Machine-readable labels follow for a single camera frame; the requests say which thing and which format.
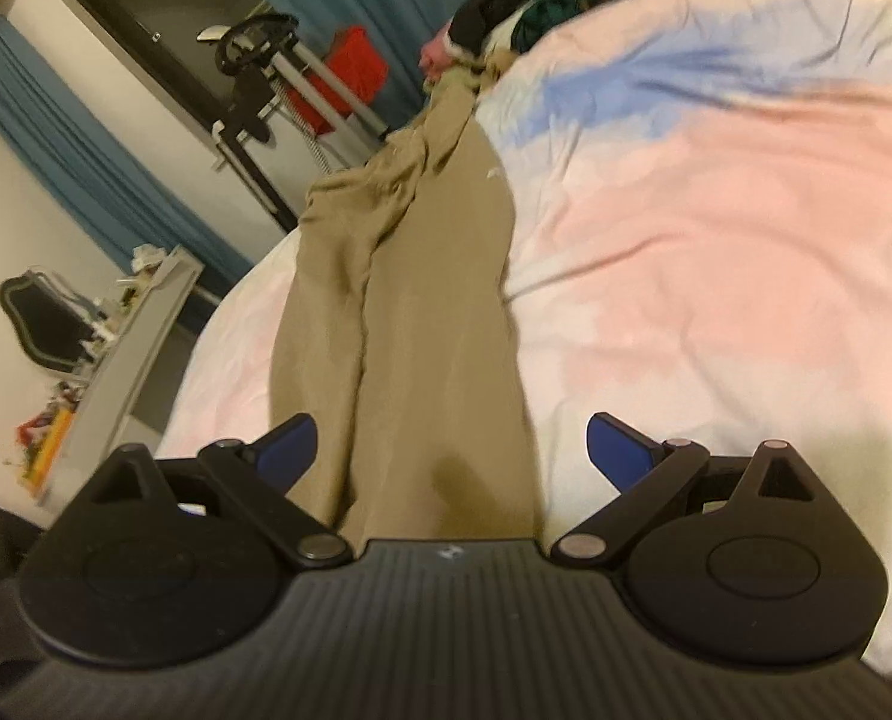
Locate pastel tie-dye bed sheet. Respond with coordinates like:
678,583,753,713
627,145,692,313
146,0,892,676

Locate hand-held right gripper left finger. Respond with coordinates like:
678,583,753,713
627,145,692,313
86,412,355,568

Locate dark window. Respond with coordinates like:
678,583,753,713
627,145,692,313
48,0,286,137

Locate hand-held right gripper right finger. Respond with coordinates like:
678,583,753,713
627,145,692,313
549,412,824,569

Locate blue curtain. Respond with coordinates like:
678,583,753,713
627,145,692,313
0,0,619,293

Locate khaki pants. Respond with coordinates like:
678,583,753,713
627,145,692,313
268,76,544,557

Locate pink cloth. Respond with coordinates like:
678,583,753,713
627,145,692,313
419,34,465,83

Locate exercise bike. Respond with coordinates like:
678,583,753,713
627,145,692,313
197,13,388,235

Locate colourful toys pile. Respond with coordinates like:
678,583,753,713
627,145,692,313
12,381,87,492

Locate grey desk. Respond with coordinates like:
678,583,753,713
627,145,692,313
37,244,207,505

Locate red bag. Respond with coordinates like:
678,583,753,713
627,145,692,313
305,25,391,137

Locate clutter of small desk items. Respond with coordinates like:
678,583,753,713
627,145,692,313
78,242,169,361

